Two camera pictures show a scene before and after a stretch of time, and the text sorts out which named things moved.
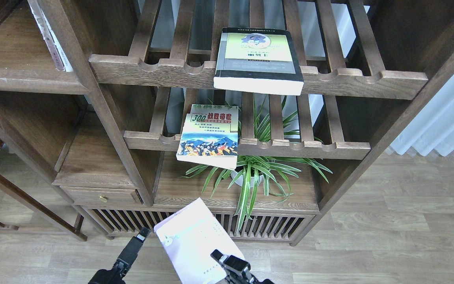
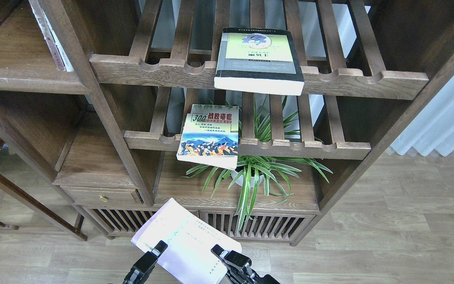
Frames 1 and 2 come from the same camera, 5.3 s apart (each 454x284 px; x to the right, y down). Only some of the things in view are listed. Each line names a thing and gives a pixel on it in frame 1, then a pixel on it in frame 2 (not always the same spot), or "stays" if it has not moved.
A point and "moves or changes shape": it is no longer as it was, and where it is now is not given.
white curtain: x=450 y=121 stays
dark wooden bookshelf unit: x=123 y=114 stays
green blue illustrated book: x=209 y=135 stays
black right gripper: x=129 y=255 → x=239 y=267
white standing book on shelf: x=60 y=59 stays
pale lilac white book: x=189 y=237 moves or changes shape
